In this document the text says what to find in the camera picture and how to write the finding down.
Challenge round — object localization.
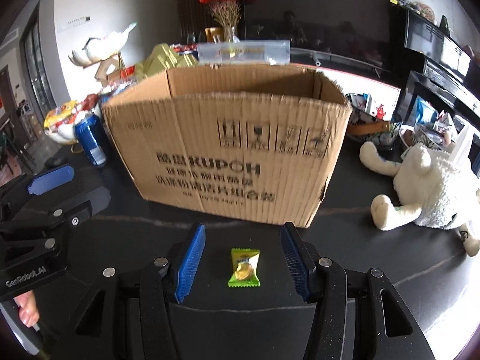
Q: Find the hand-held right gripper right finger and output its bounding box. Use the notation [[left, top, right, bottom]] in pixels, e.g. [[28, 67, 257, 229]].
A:
[[280, 222, 432, 360]]

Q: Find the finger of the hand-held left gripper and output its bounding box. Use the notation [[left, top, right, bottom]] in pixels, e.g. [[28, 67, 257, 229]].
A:
[[0, 187, 112, 241], [0, 164, 76, 220]]

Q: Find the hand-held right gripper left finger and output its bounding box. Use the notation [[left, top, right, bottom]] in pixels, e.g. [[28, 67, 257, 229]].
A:
[[50, 223, 206, 360]]

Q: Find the small green candy packet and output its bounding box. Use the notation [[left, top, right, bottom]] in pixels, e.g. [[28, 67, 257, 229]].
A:
[[229, 247, 261, 289]]

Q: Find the brown cardboard box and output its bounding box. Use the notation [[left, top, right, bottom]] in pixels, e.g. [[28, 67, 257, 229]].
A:
[[102, 64, 353, 229]]

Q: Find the person's left hand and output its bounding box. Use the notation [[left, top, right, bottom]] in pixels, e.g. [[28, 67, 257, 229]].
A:
[[14, 292, 41, 328]]

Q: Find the blue soda can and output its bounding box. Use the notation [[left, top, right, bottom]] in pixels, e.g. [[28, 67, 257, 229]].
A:
[[75, 113, 109, 167]]

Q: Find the pile of assorted snack packets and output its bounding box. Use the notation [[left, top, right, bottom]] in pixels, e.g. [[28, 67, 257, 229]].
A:
[[44, 82, 139, 128]]

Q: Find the black framed glass door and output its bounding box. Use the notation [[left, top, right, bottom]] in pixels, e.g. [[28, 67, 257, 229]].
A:
[[20, 2, 57, 119]]

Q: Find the tan cardboard piece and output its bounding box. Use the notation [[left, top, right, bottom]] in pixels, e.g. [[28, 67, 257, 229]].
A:
[[94, 57, 124, 83]]

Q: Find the white tiered fruit bowl stand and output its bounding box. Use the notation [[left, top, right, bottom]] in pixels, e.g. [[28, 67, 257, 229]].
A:
[[44, 22, 137, 154]]

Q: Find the white plush toy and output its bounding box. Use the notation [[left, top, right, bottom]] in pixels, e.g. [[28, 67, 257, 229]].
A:
[[359, 122, 480, 257]]

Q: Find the patterned bowl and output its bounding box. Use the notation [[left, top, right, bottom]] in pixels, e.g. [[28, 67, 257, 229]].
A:
[[347, 94, 404, 147]]

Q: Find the yellow-green bag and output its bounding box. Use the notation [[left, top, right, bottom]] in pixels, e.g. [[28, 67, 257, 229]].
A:
[[134, 43, 199, 81]]

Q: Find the blue white snack bag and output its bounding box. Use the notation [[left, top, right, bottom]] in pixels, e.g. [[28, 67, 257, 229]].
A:
[[414, 97, 441, 124]]

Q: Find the clear zip bag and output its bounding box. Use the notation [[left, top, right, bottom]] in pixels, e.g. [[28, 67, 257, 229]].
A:
[[197, 39, 291, 66]]

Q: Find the dried flower bunch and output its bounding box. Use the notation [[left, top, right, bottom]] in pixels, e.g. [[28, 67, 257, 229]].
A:
[[210, 0, 242, 42]]

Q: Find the black television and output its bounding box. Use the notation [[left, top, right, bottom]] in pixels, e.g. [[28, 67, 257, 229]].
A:
[[242, 0, 407, 79]]

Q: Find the black cabinet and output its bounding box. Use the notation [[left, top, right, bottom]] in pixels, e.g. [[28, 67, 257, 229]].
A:
[[395, 7, 480, 147]]

